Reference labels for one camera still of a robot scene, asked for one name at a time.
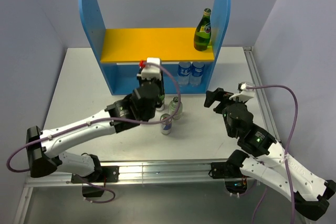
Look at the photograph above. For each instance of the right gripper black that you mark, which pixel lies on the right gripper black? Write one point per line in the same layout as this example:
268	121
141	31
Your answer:
217	94

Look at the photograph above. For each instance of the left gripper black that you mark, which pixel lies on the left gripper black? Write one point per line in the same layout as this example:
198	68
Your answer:
161	88

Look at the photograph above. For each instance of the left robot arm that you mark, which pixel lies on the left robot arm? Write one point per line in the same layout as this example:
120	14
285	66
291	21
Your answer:
47	150

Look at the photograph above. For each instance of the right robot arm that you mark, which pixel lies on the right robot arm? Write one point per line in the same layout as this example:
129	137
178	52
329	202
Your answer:
262	157

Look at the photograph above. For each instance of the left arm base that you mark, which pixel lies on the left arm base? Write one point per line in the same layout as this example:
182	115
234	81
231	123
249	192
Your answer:
94	188

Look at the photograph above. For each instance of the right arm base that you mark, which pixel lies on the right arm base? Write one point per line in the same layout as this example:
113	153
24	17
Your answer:
235	182

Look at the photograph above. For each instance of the blue and yellow shelf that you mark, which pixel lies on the blue and yellow shelf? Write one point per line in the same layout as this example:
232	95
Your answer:
119	51

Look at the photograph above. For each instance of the rear Red Bull can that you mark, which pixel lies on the rear Red Bull can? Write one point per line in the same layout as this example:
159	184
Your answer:
160	106

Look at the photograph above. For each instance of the red bull can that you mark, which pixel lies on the red bull can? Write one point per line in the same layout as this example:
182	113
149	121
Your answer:
166	123
160	106

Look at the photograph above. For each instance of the right Pocari Sweat bottle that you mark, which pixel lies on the right Pocari Sweat bottle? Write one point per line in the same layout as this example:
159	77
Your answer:
197	70

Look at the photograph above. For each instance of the pocari sweat bottle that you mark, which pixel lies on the pocari sweat bottle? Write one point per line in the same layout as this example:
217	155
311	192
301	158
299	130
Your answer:
183	72
197	70

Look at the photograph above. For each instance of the left Pocari Sweat bottle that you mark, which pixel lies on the left Pocari Sweat bottle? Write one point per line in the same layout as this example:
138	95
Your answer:
183	72

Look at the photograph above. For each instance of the right clear Chang bottle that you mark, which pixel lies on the right clear Chang bottle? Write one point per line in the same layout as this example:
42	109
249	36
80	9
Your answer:
176	103

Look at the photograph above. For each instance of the front Red Bull can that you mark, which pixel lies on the front Red Bull can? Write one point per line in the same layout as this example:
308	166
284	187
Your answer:
166	123

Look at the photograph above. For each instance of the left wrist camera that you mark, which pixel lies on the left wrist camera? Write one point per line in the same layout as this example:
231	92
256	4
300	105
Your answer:
149	69

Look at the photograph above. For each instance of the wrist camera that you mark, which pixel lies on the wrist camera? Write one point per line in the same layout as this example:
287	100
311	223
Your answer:
149	69
245	92

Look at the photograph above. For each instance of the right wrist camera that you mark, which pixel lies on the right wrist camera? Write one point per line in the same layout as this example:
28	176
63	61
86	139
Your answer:
245	92

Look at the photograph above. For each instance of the right aluminium rail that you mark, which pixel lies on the right aluminium rail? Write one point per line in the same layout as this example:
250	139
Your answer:
260	85

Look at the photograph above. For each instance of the aluminium rail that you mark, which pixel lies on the aluminium rail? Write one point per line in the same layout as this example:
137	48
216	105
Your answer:
260	85
131	173

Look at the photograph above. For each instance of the front aluminium rail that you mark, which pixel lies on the front aluminium rail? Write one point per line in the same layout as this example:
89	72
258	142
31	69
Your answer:
131	173

